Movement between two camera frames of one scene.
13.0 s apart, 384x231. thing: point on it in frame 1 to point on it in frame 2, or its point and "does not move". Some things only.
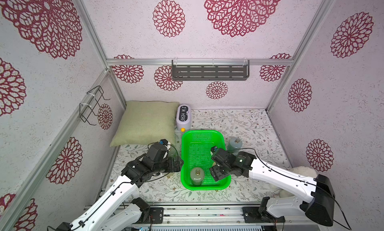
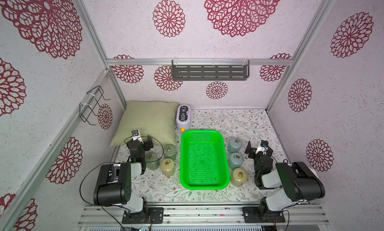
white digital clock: x=183 y=117 does not move
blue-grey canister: x=234 y=145 does not move
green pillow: x=146 y=122 does not move
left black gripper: x=171 y=168 to x=147 y=146
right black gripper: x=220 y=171 to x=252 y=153
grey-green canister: x=173 y=152 does not move
